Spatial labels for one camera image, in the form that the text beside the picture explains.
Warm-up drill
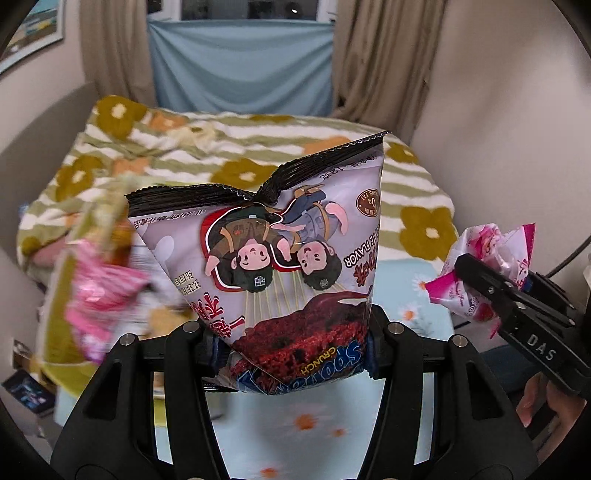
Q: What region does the person's right hand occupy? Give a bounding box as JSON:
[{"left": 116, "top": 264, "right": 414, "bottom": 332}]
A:
[{"left": 516, "top": 373, "right": 591, "bottom": 445}]

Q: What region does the orange white snack bag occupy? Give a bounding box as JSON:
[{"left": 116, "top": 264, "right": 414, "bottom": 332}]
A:
[{"left": 110, "top": 216, "right": 153, "bottom": 278}]

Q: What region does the dark blue cloth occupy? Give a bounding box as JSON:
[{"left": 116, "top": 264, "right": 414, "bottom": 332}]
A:
[{"left": 480, "top": 346, "right": 532, "bottom": 393}]

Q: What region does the floral striped blanket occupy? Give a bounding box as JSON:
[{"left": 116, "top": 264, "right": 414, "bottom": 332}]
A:
[{"left": 16, "top": 95, "right": 458, "bottom": 287}]

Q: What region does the dark blue box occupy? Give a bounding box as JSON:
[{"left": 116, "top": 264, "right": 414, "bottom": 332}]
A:
[{"left": 2, "top": 369, "right": 56, "bottom": 416}]

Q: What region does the window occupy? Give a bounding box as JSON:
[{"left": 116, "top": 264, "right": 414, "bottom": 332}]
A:
[{"left": 148, "top": 0, "right": 340, "bottom": 24}]

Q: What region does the purple cartoon snack bag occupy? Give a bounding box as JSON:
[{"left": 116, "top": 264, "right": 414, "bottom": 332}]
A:
[{"left": 124, "top": 131, "right": 389, "bottom": 398}]

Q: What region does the grey headboard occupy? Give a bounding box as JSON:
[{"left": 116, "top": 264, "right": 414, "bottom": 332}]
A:
[{"left": 0, "top": 80, "right": 95, "bottom": 195}]

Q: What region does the framed houses picture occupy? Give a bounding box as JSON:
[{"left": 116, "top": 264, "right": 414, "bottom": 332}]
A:
[{"left": 0, "top": 0, "right": 65, "bottom": 75}]

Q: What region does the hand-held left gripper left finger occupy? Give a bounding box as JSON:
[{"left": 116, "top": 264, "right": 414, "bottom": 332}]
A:
[{"left": 48, "top": 320, "right": 232, "bottom": 480}]

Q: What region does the pink white snack packet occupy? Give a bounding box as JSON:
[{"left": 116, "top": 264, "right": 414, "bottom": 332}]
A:
[{"left": 425, "top": 223, "right": 537, "bottom": 333}]

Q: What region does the beige curtain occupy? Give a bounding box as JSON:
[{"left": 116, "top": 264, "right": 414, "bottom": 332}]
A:
[
  {"left": 330, "top": 0, "right": 444, "bottom": 139},
  {"left": 78, "top": 0, "right": 160, "bottom": 109}
]

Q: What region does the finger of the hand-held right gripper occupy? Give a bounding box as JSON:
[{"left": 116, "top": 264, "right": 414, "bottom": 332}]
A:
[
  {"left": 455, "top": 254, "right": 570, "bottom": 325},
  {"left": 525, "top": 271, "right": 576, "bottom": 313}
]

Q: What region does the black cable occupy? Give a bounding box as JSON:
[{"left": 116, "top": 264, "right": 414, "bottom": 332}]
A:
[{"left": 547, "top": 240, "right": 591, "bottom": 280}]

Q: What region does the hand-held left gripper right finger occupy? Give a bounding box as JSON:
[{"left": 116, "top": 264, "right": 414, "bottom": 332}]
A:
[{"left": 365, "top": 305, "right": 541, "bottom": 480}]

